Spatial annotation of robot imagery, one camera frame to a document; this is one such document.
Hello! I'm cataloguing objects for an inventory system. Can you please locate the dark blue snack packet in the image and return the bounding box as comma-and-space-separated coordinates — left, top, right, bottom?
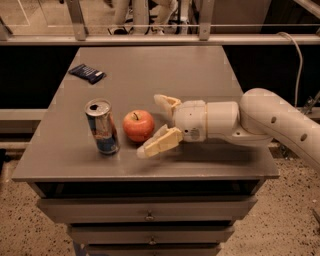
68, 64, 106, 85

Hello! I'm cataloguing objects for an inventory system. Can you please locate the metal railing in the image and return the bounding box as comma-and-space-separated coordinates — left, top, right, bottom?
0, 0, 320, 46

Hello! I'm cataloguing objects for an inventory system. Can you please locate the redbull can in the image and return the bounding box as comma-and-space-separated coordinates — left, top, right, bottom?
84, 98, 120, 155

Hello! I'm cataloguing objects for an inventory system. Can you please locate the grey drawer cabinet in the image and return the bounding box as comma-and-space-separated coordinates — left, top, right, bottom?
13, 46, 279, 256

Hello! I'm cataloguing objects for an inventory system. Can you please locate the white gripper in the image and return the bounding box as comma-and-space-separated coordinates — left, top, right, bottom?
137, 94, 206, 158

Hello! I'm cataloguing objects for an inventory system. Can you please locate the red apple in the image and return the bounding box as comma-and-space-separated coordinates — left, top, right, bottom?
122, 110, 155, 142

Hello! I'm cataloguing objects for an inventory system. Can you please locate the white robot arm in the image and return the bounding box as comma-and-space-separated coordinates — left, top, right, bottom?
137, 88, 320, 171

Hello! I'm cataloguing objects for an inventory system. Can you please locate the white cable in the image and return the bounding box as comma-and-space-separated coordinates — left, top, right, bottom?
276, 31, 304, 109

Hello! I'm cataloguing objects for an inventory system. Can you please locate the person in background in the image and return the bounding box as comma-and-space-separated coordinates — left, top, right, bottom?
105, 0, 178, 35

